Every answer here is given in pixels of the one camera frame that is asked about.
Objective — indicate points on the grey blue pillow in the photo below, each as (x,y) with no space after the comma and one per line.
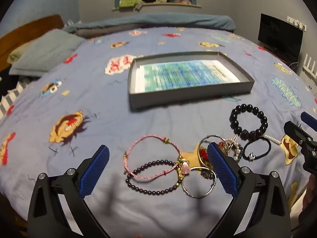
(47,52)

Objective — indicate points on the grey cardboard tray box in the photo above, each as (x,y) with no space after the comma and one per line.
(188,96)

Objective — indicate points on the pink soft item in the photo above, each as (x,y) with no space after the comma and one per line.
(182,1)

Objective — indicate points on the green cloth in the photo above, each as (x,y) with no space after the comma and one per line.
(127,2)

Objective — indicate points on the teal folded blanket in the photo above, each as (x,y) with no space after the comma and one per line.
(153,21)

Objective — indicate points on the cartoon printed blue bed cover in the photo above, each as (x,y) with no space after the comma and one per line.
(104,119)

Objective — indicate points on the striped grey white cloth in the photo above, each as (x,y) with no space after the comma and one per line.
(10,99)

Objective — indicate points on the wooden window shelf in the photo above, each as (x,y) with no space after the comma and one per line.
(158,6)

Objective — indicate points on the black flat screen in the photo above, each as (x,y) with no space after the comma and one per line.
(279,37)

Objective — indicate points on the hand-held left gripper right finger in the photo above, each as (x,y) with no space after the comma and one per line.
(223,168)

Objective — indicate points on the brown wooden headboard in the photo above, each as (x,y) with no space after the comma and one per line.
(27,29)

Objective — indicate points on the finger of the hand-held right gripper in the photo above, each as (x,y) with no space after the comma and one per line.
(296,130)
(309,120)

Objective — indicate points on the white wall hook rack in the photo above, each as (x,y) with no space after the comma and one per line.
(297,23)

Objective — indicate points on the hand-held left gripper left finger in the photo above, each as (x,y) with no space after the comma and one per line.
(95,171)

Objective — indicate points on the white router with antennas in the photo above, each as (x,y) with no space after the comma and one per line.
(310,65)

